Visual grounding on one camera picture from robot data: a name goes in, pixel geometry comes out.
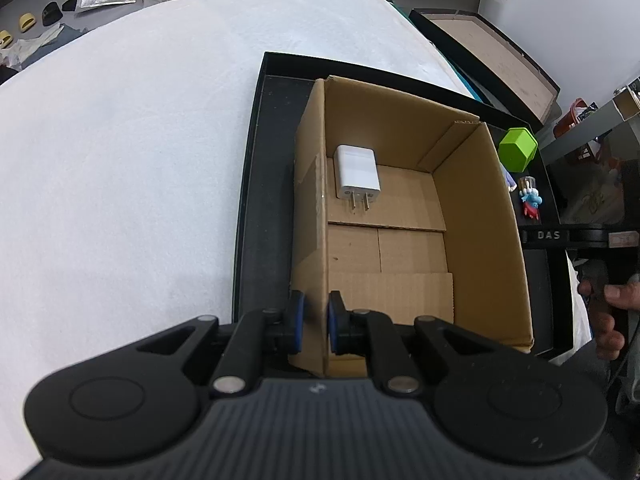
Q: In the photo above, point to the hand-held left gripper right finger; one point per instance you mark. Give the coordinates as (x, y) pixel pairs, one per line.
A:
(333, 322)

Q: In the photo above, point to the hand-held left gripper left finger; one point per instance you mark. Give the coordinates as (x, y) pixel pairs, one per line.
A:
(296, 322)

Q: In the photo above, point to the brown cardboard box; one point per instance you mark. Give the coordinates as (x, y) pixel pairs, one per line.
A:
(480, 240)

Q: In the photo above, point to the green plastic cube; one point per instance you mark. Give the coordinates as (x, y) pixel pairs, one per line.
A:
(517, 149)

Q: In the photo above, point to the black shallow tray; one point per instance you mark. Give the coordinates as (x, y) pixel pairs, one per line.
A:
(265, 200)

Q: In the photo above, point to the white plug charger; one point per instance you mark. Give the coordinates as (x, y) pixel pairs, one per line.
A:
(355, 170)

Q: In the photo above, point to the person's right hand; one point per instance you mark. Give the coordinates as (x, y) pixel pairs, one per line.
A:
(625, 294)

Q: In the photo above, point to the blue and white toy figure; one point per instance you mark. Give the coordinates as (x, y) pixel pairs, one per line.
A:
(530, 201)

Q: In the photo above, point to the white plastic bag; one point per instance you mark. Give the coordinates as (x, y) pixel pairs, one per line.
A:
(577, 310)

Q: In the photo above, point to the grey metal shelf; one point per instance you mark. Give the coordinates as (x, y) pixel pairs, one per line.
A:
(590, 125)

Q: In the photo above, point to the red basket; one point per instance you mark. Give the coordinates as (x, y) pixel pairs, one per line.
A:
(570, 120)

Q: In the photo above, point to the black box lid brown inside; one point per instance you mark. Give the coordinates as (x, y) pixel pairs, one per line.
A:
(495, 55)

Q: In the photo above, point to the black slipper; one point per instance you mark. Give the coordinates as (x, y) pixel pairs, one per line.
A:
(71, 2)
(51, 14)

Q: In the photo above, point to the yellow slipper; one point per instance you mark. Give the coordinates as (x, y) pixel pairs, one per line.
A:
(5, 39)
(27, 22)

